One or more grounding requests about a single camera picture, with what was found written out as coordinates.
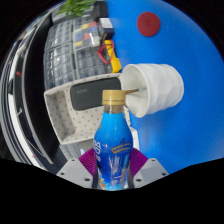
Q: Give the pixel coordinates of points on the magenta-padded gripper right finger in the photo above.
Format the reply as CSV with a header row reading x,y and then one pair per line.
x,y
151,171

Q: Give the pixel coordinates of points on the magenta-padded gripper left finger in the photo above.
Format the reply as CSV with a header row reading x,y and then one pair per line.
x,y
75,173

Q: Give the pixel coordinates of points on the blue drink bottle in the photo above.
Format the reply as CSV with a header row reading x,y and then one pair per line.
x,y
113,140

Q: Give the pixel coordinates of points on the white carton box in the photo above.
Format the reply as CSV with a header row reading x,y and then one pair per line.
x,y
134,136

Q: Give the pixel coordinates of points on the white perforated tray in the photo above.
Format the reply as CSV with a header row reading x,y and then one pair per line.
x,y
73,123

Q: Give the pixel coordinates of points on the black zip case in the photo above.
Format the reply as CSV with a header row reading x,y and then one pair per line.
x,y
93,93

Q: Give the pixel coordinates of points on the metal stirring spoon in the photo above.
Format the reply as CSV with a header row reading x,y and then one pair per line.
x,y
132,90

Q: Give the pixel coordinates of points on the white faceted cup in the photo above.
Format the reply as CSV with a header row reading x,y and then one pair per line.
x,y
160,86

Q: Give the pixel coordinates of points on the grey small-parts drawer cabinet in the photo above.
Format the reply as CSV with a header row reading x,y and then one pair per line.
x,y
60,33
63,66

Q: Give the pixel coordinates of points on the yellow tool with red leads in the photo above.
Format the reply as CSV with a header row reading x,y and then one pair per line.
x,y
115,61

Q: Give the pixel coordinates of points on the flat round red coaster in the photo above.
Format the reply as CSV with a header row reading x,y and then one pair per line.
x,y
148,24

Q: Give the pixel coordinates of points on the black box with white label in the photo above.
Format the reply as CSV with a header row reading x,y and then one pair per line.
x,y
106,27

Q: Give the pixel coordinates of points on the flat black case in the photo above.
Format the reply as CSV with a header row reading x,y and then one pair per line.
x,y
100,10

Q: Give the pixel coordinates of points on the black wall shelf unit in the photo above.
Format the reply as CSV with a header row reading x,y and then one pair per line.
x,y
33,83

